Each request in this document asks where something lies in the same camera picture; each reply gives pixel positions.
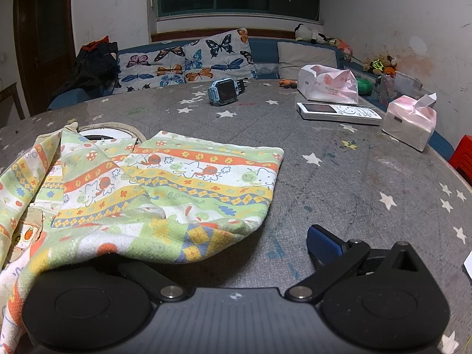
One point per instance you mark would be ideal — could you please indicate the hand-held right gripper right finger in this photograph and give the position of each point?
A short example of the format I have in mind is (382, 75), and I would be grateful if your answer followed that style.
(324, 241)

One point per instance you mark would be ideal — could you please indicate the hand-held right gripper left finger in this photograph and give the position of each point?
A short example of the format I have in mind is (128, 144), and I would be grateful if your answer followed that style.
(151, 278)

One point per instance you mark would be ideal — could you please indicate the colourful printed children's garment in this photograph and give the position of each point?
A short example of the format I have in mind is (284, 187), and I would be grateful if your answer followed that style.
(147, 195)

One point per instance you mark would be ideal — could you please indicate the pile of dark clothes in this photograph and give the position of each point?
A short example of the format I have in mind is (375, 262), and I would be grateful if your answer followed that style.
(94, 68)

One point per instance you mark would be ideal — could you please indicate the grey star-print table cover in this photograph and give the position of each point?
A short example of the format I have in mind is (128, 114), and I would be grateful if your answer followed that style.
(332, 177)

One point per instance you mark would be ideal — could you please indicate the white handset with screen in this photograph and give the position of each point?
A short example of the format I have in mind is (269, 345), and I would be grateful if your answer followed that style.
(337, 112)

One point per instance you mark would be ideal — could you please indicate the white paper sheet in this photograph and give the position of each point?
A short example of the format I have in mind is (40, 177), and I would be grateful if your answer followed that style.
(468, 261)

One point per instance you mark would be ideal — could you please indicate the pink tissue pack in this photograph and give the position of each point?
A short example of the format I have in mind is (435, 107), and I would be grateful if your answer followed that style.
(409, 120)

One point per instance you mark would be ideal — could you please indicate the round built-in induction cooker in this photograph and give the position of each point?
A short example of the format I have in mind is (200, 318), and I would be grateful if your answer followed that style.
(101, 135)

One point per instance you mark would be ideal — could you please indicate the white pink-print tissue pack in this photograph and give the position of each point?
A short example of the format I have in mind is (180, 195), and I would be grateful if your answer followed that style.
(328, 83)

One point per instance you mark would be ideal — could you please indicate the green round toy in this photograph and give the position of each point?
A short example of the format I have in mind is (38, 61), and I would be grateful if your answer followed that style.
(365, 85)

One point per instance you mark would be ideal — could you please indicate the small orange toy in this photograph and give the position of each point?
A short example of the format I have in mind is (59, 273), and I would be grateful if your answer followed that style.
(287, 83)

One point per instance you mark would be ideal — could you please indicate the red plastic stool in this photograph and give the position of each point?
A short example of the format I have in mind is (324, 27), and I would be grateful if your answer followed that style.
(464, 156)

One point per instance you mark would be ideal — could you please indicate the clear plastic container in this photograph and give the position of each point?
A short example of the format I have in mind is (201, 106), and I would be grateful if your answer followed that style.
(398, 85)

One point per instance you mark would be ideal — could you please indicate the blue smartwatch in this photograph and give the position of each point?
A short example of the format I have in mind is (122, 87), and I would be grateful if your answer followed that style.
(225, 90)

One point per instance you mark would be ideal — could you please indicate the pile of small plush toys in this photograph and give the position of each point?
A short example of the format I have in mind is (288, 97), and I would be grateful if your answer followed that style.
(383, 64)

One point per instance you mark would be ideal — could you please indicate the blue sofa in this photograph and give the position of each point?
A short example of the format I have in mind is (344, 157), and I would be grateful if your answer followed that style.
(265, 57)

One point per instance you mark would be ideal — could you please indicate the black and white plush toy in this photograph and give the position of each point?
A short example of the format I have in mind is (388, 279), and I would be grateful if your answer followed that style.
(313, 35)

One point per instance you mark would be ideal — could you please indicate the butterfly print cushion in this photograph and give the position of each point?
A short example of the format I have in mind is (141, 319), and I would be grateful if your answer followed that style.
(184, 61)

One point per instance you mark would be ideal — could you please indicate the dark wooden door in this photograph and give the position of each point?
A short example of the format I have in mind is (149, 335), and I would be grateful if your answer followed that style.
(42, 40)

